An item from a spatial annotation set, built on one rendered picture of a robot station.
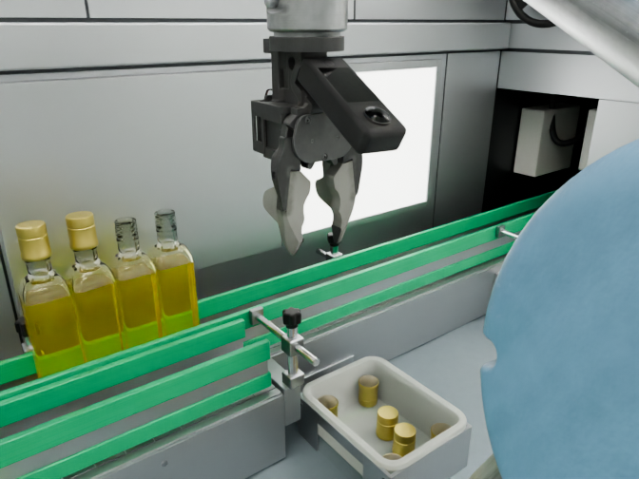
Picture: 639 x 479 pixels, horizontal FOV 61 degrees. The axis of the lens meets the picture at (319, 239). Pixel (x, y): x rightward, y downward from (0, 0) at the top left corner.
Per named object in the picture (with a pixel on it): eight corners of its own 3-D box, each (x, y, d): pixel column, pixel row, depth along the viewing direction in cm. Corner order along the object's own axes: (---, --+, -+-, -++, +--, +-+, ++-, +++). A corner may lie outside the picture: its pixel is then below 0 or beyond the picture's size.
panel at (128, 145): (421, 202, 134) (432, 58, 121) (430, 205, 132) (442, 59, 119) (17, 311, 84) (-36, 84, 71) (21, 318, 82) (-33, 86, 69)
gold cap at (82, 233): (94, 239, 75) (88, 208, 73) (102, 246, 72) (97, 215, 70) (67, 244, 73) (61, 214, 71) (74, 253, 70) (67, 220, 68)
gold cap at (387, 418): (402, 434, 88) (403, 412, 87) (386, 445, 86) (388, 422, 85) (386, 423, 91) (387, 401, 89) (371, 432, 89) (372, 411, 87)
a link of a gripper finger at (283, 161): (300, 208, 56) (316, 124, 54) (310, 213, 54) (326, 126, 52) (261, 206, 53) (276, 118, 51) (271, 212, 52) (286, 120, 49)
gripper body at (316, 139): (309, 147, 61) (309, 34, 57) (358, 162, 55) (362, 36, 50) (250, 157, 57) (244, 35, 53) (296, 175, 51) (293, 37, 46)
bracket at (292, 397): (272, 388, 93) (270, 353, 90) (304, 417, 85) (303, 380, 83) (254, 395, 91) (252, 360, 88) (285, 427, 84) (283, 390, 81)
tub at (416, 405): (373, 391, 101) (374, 352, 98) (469, 464, 85) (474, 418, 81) (296, 430, 92) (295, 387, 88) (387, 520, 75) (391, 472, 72)
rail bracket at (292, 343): (264, 348, 91) (261, 281, 87) (324, 399, 79) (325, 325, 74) (248, 354, 90) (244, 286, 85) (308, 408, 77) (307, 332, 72)
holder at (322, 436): (353, 379, 105) (355, 345, 102) (467, 466, 85) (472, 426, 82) (280, 415, 96) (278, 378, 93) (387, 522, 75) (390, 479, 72)
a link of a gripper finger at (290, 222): (270, 240, 60) (284, 158, 58) (300, 258, 56) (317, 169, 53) (245, 240, 58) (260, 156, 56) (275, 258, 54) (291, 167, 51)
